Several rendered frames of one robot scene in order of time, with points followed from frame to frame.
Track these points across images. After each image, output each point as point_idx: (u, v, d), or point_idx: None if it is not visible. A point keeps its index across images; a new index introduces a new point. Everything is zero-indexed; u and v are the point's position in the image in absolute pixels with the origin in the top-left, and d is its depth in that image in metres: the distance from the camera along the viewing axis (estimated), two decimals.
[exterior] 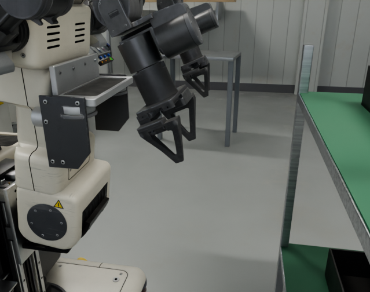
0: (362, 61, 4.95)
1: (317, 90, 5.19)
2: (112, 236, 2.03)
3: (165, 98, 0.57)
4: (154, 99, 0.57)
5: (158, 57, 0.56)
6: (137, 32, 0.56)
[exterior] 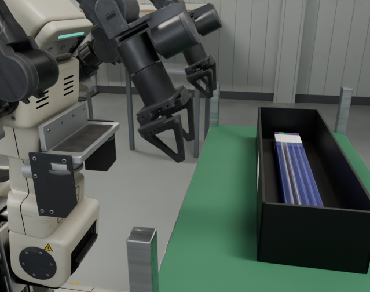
0: (339, 70, 5.05)
1: (295, 98, 5.28)
2: None
3: (165, 98, 0.57)
4: (154, 99, 0.57)
5: (156, 58, 0.56)
6: (134, 33, 0.56)
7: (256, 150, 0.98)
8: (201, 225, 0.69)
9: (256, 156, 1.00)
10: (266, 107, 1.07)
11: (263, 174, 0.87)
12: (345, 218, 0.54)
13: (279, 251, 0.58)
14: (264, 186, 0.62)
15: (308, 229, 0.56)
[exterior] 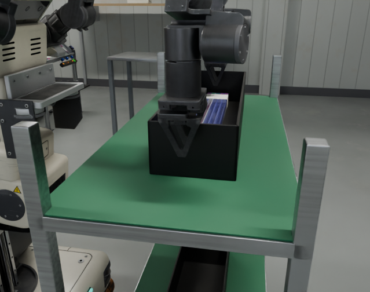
0: (322, 62, 5.17)
1: (280, 90, 5.40)
2: None
3: (190, 97, 0.56)
4: (180, 94, 0.56)
5: (196, 56, 0.55)
6: (188, 24, 0.54)
7: None
8: (115, 154, 0.82)
9: None
10: (201, 70, 1.19)
11: None
12: (212, 131, 0.66)
13: (166, 164, 0.70)
14: None
15: None
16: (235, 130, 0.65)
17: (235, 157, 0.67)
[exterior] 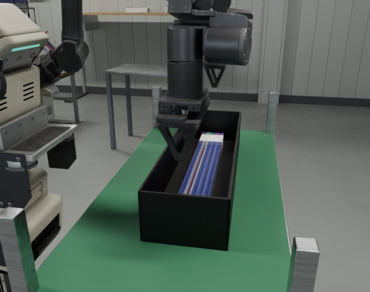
0: (321, 72, 5.16)
1: (279, 98, 5.39)
2: None
3: (191, 97, 0.56)
4: (181, 94, 0.56)
5: (199, 57, 0.55)
6: (191, 24, 0.54)
7: None
8: (106, 212, 0.81)
9: None
10: None
11: (179, 170, 0.98)
12: (203, 203, 0.65)
13: (157, 232, 0.69)
14: (150, 178, 0.73)
15: (176, 212, 0.67)
16: (227, 203, 0.64)
17: (227, 228, 0.66)
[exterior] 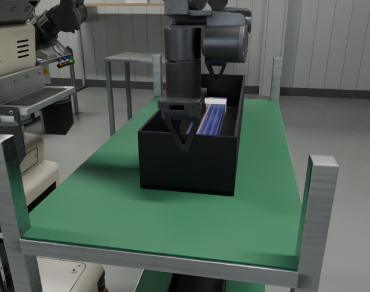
0: (323, 63, 5.11)
1: (280, 91, 5.35)
2: None
3: (190, 97, 0.56)
4: (180, 94, 0.56)
5: (197, 56, 0.55)
6: (189, 23, 0.54)
7: None
8: (104, 165, 0.76)
9: None
10: None
11: (180, 129, 0.94)
12: (207, 142, 0.61)
13: (158, 178, 0.65)
14: (150, 123, 0.69)
15: (178, 154, 0.63)
16: (233, 142, 0.60)
17: (233, 171, 0.62)
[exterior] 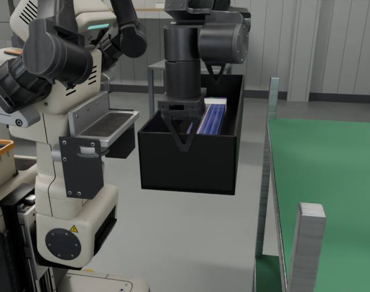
0: (353, 69, 5.07)
1: (308, 96, 5.30)
2: (103, 244, 2.14)
3: (190, 97, 0.56)
4: (179, 93, 0.56)
5: (195, 56, 0.55)
6: (187, 24, 0.54)
7: None
8: None
9: None
10: None
11: (181, 130, 0.94)
12: (207, 142, 0.61)
13: (158, 178, 0.65)
14: (150, 124, 0.69)
15: (178, 154, 0.63)
16: (233, 141, 0.60)
17: (234, 170, 0.62)
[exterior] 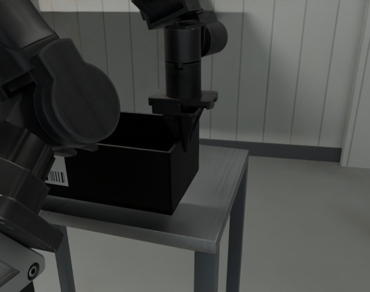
0: None
1: None
2: None
3: (200, 92, 0.59)
4: (200, 91, 0.57)
5: None
6: (189, 23, 0.55)
7: None
8: None
9: None
10: None
11: None
12: None
13: (178, 192, 0.60)
14: (131, 150, 0.56)
15: (184, 157, 0.62)
16: (198, 123, 0.69)
17: (198, 148, 0.71)
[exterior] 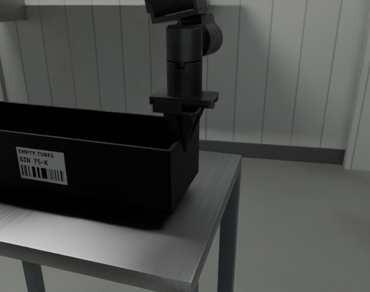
0: None
1: None
2: None
3: (201, 92, 0.60)
4: (201, 91, 0.58)
5: None
6: (190, 23, 0.56)
7: None
8: None
9: None
10: None
11: None
12: None
13: (178, 192, 0.60)
14: (131, 149, 0.56)
15: (184, 157, 0.62)
16: (198, 124, 0.69)
17: (198, 149, 0.71)
